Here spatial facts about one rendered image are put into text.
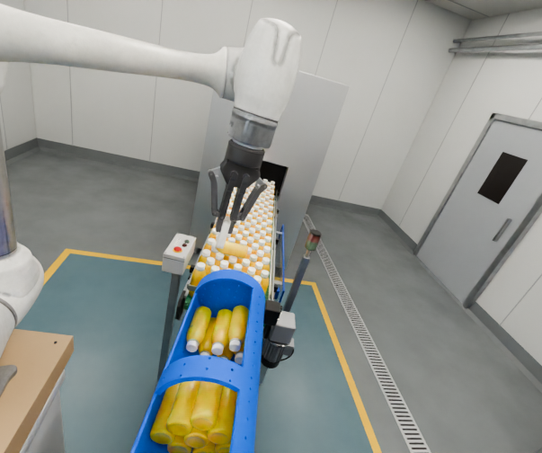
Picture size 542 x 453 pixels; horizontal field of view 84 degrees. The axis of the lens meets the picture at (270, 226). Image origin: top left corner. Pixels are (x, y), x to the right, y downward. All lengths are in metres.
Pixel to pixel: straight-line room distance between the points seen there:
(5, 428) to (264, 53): 0.96
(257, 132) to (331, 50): 4.75
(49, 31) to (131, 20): 4.64
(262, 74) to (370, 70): 5.00
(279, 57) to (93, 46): 0.30
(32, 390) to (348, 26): 5.22
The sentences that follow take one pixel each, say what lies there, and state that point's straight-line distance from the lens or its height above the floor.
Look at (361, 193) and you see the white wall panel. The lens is 6.03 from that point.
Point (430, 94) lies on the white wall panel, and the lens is 6.07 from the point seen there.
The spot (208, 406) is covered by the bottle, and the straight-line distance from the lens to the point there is 0.88.
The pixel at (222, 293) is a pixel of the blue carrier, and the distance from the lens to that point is 1.25.
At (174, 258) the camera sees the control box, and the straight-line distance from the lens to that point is 1.43.
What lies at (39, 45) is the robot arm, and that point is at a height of 1.87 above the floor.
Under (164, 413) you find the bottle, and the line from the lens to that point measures 0.98.
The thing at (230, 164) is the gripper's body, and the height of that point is 1.75.
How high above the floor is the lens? 1.92
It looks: 26 degrees down
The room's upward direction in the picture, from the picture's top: 17 degrees clockwise
